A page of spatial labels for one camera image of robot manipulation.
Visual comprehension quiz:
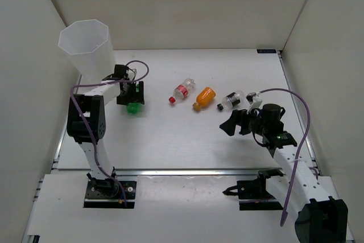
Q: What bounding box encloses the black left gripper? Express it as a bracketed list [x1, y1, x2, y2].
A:
[117, 81, 144, 105]

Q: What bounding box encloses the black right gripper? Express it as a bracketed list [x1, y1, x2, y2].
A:
[220, 106, 268, 136]

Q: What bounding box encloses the green plastic soda bottle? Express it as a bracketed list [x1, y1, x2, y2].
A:
[126, 85, 142, 114]

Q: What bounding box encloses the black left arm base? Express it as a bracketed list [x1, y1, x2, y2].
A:
[84, 173, 137, 209]

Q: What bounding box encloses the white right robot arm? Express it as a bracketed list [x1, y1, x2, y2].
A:
[220, 104, 348, 242]

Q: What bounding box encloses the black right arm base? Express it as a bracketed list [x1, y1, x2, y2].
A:
[222, 169, 284, 211]

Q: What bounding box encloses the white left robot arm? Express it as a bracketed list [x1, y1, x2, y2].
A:
[67, 63, 145, 197]

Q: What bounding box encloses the translucent white plastic bin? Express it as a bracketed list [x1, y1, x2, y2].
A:
[58, 19, 115, 84]

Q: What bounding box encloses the clear bottle black label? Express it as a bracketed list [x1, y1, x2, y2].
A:
[217, 90, 245, 111]

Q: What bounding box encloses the orange juice bottle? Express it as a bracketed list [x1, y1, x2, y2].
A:
[192, 87, 216, 112]

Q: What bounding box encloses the clear bottle red label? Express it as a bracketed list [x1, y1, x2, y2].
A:
[168, 78, 196, 104]

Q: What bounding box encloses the dark label on table edge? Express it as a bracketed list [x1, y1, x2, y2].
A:
[257, 49, 276, 54]

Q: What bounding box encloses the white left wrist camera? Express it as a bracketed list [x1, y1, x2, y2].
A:
[127, 67, 137, 80]

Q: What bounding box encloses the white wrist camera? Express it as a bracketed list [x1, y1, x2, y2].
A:
[246, 92, 262, 114]
[127, 67, 137, 80]

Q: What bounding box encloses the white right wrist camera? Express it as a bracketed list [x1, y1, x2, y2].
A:
[246, 92, 262, 114]

